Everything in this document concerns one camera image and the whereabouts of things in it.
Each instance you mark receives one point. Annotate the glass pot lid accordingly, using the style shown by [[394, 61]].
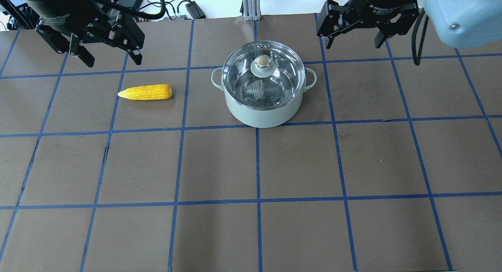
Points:
[[263, 75]]

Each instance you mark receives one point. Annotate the aluminium frame post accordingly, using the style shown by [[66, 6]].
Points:
[[251, 10]]

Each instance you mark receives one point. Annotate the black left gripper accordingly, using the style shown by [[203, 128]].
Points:
[[50, 10]]

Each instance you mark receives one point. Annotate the yellow corn cob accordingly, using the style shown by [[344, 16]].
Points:
[[147, 92]]

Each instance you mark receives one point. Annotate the mint green cooking pot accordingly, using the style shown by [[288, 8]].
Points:
[[264, 119]]

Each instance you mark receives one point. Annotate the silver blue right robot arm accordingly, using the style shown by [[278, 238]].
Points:
[[458, 23]]

